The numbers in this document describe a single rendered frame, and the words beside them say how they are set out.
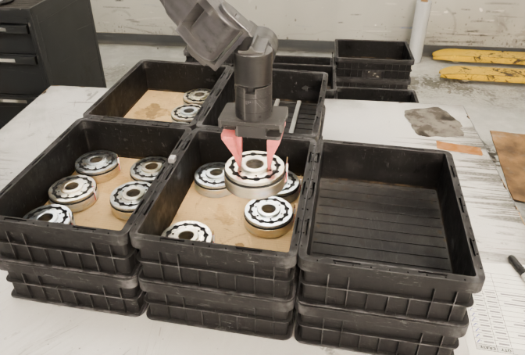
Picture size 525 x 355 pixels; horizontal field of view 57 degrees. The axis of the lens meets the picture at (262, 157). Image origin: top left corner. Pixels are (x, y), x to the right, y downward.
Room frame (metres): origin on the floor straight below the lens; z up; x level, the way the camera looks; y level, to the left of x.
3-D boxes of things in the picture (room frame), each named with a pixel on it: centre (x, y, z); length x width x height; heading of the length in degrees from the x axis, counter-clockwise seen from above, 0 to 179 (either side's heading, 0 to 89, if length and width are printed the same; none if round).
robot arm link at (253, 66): (0.68, 0.01, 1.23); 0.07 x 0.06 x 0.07; 173
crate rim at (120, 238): (0.85, 0.35, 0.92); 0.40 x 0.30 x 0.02; 170
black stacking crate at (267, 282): (0.80, 0.06, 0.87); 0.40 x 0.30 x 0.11; 170
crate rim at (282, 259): (0.80, 0.06, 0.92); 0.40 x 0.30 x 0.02; 170
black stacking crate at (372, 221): (0.74, -0.24, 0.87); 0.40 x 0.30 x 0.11; 170
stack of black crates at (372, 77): (2.47, -0.59, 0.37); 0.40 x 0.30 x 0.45; 84
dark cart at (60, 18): (2.47, 1.22, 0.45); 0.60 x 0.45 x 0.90; 174
